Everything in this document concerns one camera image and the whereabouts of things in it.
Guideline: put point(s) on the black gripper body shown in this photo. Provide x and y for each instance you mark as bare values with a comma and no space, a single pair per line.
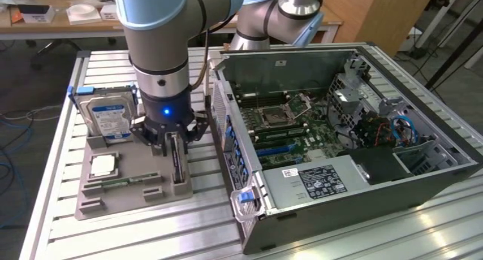
167,110

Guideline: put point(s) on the black graphics card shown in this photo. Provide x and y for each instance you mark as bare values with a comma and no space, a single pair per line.
177,161

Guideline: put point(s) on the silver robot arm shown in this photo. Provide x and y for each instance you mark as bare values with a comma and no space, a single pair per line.
158,31

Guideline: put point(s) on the grey parts rack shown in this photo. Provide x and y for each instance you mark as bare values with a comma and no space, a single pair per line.
129,164

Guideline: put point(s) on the hard disk in blue caddy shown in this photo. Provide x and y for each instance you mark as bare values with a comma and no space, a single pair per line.
110,116

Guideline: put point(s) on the silver CPU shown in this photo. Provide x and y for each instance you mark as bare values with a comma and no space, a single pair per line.
103,165

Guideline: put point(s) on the black RAM slot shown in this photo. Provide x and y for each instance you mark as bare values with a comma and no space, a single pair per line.
262,103
261,96

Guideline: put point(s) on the thin locking lever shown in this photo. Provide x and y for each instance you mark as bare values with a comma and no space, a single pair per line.
258,97

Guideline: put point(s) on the black expansion slot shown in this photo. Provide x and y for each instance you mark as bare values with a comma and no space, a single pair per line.
271,144

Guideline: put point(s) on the CPU socket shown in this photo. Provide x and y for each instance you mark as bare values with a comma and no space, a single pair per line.
275,117

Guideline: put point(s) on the blue expansion slot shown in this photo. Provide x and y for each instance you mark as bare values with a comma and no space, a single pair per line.
274,151

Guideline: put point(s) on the blue case latch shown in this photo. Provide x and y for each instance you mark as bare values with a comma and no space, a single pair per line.
245,198

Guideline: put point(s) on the metal socket cover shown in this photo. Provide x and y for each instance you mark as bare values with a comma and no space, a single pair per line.
299,104

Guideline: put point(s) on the green motherboard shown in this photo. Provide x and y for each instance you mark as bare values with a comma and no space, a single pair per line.
321,135

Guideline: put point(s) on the black chair base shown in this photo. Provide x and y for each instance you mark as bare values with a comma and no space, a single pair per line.
53,48

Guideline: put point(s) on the white carton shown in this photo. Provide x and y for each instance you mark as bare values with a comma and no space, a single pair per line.
111,12

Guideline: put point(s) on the wooden desk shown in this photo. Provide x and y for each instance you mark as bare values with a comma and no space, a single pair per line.
75,28

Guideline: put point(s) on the grey power supply unit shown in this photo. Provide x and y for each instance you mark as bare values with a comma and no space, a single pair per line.
321,183

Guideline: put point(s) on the grey metal disk bay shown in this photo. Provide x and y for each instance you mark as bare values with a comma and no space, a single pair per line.
422,158
351,96

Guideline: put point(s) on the white box with dark top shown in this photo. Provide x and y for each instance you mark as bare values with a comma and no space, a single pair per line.
35,15

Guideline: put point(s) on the black PC case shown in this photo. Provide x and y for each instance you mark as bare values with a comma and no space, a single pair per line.
339,214

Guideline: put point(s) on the black plastic shroud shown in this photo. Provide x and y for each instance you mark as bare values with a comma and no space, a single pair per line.
381,164

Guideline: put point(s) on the orange paper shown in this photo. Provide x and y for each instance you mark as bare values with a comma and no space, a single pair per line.
17,17

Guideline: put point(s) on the white floor box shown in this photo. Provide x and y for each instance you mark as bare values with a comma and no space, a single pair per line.
409,39

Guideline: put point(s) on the wooden cabinet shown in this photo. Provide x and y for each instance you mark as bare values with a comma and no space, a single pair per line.
397,17

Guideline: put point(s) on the black stand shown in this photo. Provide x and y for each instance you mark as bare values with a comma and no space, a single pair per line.
453,45

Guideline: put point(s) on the white table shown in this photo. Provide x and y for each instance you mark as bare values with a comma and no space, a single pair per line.
474,59

